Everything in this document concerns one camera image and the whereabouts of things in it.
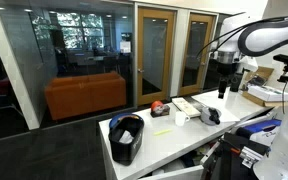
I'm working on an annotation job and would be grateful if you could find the wooden glass door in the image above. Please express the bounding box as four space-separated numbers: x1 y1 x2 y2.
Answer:
178 12 216 97
136 7 177 107

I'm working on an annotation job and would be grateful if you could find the blue round plate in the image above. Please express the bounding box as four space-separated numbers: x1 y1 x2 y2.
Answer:
108 112 142 130

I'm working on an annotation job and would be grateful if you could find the aluminium frame rail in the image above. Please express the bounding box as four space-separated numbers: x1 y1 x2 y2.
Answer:
199 140 222 167

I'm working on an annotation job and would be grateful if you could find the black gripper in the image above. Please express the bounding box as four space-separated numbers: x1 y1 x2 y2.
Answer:
216 60 239 100

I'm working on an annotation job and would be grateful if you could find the black camera on stand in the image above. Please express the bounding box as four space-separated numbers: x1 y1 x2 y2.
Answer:
272 53 288 85

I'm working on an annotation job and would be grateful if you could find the crumpled white paper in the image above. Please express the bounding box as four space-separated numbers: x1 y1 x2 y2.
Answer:
118 130 134 145

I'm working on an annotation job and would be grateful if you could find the open brown cardboard box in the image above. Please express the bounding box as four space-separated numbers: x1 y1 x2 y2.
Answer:
241 66 287 109

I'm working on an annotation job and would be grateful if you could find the grey pot lid black handle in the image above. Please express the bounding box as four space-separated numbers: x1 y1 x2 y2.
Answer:
200 106 223 127

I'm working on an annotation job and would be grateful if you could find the black cup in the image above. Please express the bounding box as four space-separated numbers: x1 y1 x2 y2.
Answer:
230 71 244 93

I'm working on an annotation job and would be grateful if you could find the blue and white bag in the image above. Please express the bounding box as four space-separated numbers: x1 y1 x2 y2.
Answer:
235 118 283 148

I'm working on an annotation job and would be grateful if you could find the black trash bin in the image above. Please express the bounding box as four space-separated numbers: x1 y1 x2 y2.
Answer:
107 116 145 167

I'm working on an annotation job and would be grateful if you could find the red tape in black dispenser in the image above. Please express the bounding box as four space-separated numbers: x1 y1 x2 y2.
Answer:
150 100 171 119

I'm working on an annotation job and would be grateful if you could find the yellow marker pen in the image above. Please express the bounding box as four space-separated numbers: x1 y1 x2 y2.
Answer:
153 128 174 137

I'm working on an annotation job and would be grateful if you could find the flat white box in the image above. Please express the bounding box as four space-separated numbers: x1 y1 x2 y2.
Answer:
246 84 288 103

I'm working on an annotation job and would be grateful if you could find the orange sofa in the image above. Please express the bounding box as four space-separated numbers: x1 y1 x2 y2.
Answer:
44 71 128 121

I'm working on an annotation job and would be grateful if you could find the white paper sign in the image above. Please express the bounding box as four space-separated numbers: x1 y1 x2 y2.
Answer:
119 40 132 54

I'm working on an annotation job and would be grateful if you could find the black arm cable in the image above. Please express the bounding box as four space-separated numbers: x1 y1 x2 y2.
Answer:
196 13 288 58

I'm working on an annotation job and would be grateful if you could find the white mug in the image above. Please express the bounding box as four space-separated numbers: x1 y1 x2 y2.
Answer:
174 110 191 127

